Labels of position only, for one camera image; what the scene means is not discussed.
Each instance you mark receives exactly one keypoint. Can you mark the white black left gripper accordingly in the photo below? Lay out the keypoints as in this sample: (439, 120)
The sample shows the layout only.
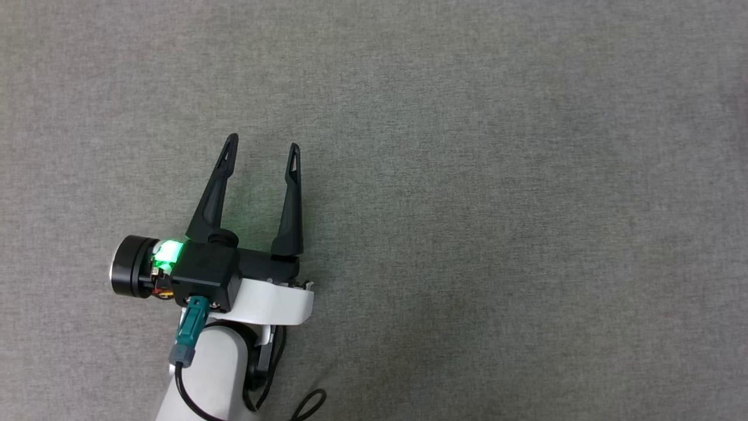
(269, 298)

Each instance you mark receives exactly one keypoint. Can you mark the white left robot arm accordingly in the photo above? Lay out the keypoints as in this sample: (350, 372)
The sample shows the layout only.
(216, 374)

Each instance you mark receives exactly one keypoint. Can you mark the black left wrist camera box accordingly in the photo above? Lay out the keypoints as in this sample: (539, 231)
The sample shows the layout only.
(207, 269)

